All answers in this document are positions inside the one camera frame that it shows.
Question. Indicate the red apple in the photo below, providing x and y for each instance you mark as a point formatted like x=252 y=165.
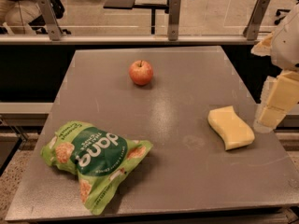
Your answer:
x=141 y=72

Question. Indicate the metal guard rail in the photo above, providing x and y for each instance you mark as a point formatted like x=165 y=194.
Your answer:
x=129 y=40

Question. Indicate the right metal rail bracket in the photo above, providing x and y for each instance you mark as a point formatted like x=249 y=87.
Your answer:
x=253 y=27

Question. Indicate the yellow sponge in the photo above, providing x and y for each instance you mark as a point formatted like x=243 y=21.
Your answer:
x=232 y=129

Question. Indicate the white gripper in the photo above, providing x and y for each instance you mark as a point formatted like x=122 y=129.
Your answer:
x=288 y=47

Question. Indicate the green rice chip bag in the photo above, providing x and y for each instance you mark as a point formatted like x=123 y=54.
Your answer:
x=101 y=160

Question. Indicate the seated person in background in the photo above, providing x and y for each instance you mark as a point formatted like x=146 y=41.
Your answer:
x=18 y=14

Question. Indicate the metal rail bracket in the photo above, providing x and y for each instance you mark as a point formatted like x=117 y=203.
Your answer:
x=49 y=17
x=253 y=27
x=173 y=20

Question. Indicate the left metal rail bracket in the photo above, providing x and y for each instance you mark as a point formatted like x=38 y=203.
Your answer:
x=49 y=17

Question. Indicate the middle metal rail bracket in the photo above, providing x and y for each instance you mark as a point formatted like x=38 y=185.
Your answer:
x=173 y=20

